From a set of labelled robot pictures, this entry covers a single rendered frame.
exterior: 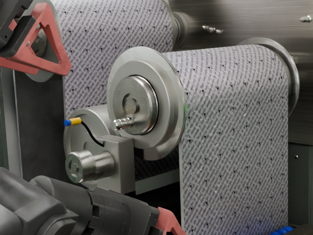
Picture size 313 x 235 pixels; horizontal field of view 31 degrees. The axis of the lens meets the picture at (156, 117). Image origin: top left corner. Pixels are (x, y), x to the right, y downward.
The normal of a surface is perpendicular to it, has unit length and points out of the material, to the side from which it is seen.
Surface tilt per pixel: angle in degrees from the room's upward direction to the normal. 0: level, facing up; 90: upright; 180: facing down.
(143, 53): 90
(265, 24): 90
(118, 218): 76
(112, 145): 90
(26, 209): 25
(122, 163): 90
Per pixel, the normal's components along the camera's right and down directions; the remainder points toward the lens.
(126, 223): 0.72, -0.08
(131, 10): 0.58, -0.43
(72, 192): 0.66, -0.67
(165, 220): -0.67, -0.32
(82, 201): 0.73, -0.43
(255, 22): -0.72, 0.14
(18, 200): 0.06, -0.63
